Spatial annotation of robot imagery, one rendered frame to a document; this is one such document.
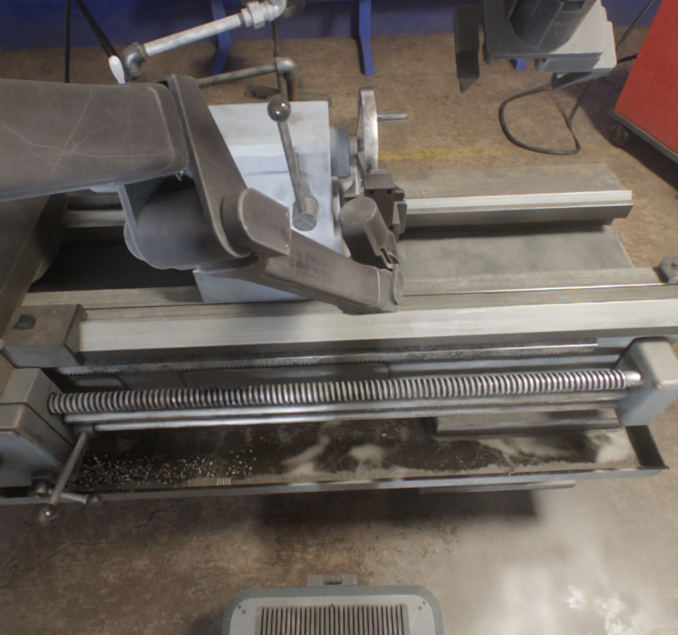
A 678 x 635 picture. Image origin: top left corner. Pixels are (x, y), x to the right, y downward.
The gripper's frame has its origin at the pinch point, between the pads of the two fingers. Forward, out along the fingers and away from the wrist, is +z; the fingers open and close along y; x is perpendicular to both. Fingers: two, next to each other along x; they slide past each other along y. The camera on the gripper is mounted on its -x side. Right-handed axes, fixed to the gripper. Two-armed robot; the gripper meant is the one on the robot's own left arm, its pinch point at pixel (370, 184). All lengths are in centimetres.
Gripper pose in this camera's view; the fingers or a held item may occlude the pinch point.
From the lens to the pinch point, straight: 89.8
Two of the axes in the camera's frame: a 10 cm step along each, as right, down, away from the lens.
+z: -0.4, -7.7, 6.3
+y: -10.0, 0.4, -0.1
